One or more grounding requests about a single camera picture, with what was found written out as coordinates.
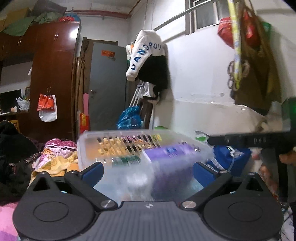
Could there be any black clothes pile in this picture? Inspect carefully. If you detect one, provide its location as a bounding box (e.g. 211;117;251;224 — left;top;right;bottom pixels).
1;120;39;203

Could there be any purple packet in basket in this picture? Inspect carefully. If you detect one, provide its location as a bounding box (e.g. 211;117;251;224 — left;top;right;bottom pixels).
140;143;200;200

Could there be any blue plastic garbage bag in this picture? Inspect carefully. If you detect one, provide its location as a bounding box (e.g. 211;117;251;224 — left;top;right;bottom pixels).
116;105;142;130

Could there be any red hanging plastic bag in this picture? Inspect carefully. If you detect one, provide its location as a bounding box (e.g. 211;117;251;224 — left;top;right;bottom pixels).
218;13;260;49

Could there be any yellow patterned blanket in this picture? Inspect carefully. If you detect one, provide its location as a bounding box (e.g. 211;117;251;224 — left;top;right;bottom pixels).
30;151;79;184

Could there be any blue shopping bag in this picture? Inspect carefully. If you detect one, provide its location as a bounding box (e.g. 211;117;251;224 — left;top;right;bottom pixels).
207;146;251;177

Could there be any orange white hanging bag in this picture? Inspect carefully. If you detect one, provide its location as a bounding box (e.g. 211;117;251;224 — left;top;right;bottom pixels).
37;94;57;123

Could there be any grey metal door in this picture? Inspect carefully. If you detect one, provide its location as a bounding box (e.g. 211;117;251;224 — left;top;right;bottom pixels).
89;43;127;131

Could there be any pink floral bedsheet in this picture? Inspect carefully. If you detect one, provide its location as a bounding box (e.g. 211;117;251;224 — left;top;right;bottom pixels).
0;202;19;241

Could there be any green cloth on wardrobe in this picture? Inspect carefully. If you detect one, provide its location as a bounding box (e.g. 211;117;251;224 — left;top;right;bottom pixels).
2;16;35;37

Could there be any white and black hanging jacket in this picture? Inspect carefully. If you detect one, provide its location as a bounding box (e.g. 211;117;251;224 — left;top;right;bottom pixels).
126;30;169;104

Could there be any clear plastic basket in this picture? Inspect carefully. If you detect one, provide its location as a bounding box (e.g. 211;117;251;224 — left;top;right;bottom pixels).
77;130;214;204

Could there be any dark red wooden wardrobe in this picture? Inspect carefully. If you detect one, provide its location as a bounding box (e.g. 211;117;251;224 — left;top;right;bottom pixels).
1;22;81;143

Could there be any person's right hand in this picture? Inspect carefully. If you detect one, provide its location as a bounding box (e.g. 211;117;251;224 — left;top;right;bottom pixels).
260;150;295;189

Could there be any brown hanging tote bag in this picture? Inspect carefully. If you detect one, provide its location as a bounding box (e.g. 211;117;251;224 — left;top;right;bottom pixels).
230;1;281;116

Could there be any black television screen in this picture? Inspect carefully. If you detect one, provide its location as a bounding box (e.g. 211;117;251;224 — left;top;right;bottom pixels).
0;89;22;113

